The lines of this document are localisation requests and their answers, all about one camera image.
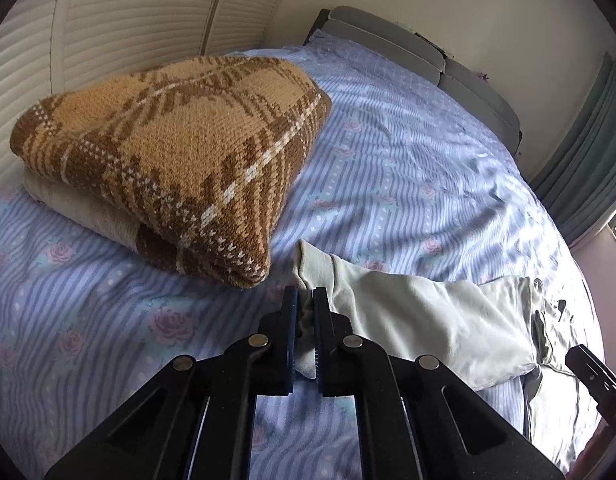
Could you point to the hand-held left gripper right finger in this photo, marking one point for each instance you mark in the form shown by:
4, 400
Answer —
322, 345

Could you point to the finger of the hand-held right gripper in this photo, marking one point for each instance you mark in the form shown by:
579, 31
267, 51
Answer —
600, 385

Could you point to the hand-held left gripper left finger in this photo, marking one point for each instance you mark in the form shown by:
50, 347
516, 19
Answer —
290, 340

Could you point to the pale green garment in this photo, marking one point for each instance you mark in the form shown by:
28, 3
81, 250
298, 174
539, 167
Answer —
428, 320

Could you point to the bed with blue floral sheet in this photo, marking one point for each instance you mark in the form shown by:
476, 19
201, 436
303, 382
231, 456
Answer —
388, 170

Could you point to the brown plaid knitted cloth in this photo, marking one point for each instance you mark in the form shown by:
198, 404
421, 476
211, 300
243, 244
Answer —
187, 145

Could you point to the green curtain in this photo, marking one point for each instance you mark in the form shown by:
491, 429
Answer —
585, 160

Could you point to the cream folded cloth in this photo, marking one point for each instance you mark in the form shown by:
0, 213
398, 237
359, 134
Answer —
72, 205

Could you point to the grey padded headboard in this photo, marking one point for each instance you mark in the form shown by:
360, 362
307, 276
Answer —
468, 87

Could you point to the cream louvred wardrobe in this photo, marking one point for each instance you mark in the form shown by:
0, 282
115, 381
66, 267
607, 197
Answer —
127, 15

